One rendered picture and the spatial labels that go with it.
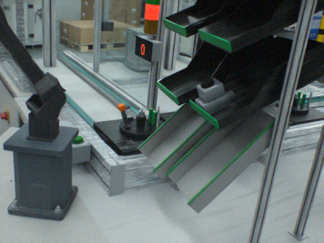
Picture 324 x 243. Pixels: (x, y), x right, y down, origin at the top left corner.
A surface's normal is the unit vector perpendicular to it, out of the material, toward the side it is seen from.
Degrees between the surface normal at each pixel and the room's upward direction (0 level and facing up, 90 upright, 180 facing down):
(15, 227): 0
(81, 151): 90
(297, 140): 90
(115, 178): 90
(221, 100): 90
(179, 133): 45
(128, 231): 0
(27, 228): 0
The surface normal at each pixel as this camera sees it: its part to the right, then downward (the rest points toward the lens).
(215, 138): 0.36, 0.38
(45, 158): -0.08, 0.36
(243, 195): 0.10, -0.92
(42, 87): 0.33, -0.04
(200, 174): -0.59, -0.62
